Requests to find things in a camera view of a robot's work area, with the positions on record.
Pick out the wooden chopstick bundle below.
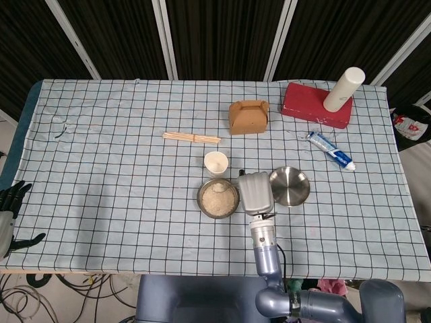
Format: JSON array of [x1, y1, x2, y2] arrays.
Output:
[[162, 131, 222, 145]]

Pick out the blue checkered tablecloth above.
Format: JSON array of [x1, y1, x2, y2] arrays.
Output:
[[0, 78, 428, 282]]

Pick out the brown cardboard takeaway box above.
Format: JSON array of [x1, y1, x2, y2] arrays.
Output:
[[228, 99, 270, 136]]

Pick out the dark blue table pad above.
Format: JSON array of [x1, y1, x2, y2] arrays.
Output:
[[0, 80, 44, 189]]

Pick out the black partition screen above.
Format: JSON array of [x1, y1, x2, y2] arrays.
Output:
[[0, 0, 431, 117]]

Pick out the black bag with red print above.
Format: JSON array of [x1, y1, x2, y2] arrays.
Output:
[[390, 104, 431, 152]]

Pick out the white blue toothpaste tube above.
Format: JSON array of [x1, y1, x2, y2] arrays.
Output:
[[306, 131, 356, 172]]

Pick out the metal bowl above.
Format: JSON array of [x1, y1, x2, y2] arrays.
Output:
[[197, 178, 240, 219]]

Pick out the white cylindrical bottle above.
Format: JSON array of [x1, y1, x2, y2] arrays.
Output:
[[323, 67, 366, 113]]

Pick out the colourful cloth pile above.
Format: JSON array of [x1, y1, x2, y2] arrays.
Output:
[[286, 278, 347, 297]]

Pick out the black floor cables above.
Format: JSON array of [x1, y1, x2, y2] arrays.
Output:
[[0, 273, 139, 323]]

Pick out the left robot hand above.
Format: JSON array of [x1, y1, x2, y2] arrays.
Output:
[[0, 180, 46, 260]]

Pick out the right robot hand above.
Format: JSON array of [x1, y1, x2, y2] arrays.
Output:
[[237, 169, 275, 217]]

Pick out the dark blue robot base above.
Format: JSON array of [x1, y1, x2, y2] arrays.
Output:
[[135, 275, 267, 323]]

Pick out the white paper cup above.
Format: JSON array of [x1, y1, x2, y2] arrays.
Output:
[[203, 151, 229, 178]]

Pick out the red block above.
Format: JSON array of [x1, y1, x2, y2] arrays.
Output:
[[280, 81, 354, 130]]

